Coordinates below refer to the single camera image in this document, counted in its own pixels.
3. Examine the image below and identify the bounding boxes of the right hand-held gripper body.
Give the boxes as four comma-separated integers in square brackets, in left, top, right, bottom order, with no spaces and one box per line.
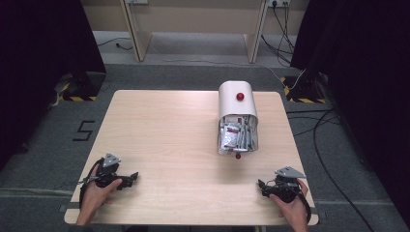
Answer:
[266,165,308,205]

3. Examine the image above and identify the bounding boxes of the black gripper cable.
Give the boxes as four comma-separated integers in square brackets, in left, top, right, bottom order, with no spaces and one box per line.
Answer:
[77,158,104,211]
[293,186,313,224]

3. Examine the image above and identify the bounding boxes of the black curtain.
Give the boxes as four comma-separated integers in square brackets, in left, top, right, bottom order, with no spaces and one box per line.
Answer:
[289,0,410,223]
[0,0,107,172]

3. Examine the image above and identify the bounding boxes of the pile of silver packets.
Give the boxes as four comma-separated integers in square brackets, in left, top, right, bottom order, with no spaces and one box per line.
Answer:
[219,115,259,154]

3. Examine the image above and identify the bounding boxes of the white floor cable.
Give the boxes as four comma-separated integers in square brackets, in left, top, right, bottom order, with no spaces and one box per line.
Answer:
[150,44,307,90]

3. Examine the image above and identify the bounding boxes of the white bin with red knobs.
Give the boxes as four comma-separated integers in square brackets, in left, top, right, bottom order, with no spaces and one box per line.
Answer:
[216,80,260,160]

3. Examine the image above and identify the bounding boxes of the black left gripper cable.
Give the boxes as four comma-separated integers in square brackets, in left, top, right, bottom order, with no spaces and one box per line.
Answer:
[77,158,104,211]

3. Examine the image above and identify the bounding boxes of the black floor cable with plug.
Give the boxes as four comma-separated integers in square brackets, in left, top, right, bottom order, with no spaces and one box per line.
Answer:
[97,37,133,52]

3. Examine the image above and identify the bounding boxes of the light wooden desk panel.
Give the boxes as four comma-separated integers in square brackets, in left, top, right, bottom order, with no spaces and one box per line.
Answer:
[119,0,153,63]
[243,0,271,65]

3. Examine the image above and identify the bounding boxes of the black stand base hazard tape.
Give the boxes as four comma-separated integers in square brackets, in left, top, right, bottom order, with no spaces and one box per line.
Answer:
[53,71,107,102]
[278,74,327,104]

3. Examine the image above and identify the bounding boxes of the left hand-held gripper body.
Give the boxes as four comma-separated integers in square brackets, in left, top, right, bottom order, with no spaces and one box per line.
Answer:
[95,152,132,190]

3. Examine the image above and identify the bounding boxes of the black floor cables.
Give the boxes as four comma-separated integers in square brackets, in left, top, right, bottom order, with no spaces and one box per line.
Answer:
[285,108,376,232]

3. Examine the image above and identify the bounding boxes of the person's right hand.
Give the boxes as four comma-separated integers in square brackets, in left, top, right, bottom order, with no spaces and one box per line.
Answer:
[268,178,311,224]

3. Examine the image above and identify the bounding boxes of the white wall socket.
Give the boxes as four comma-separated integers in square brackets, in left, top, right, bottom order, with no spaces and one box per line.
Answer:
[268,0,292,9]

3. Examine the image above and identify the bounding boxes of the black cables from wall socket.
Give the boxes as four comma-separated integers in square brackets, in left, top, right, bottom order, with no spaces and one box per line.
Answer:
[260,3,297,66]

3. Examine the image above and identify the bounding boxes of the person's left hand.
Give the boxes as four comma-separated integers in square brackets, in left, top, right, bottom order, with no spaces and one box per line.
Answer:
[77,165,124,217]

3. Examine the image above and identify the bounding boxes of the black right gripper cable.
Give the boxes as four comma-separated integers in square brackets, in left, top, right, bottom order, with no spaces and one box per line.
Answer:
[293,186,313,224]

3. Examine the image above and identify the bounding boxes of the black tape floor mark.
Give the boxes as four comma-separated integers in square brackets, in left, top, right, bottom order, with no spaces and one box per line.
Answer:
[72,120,97,142]

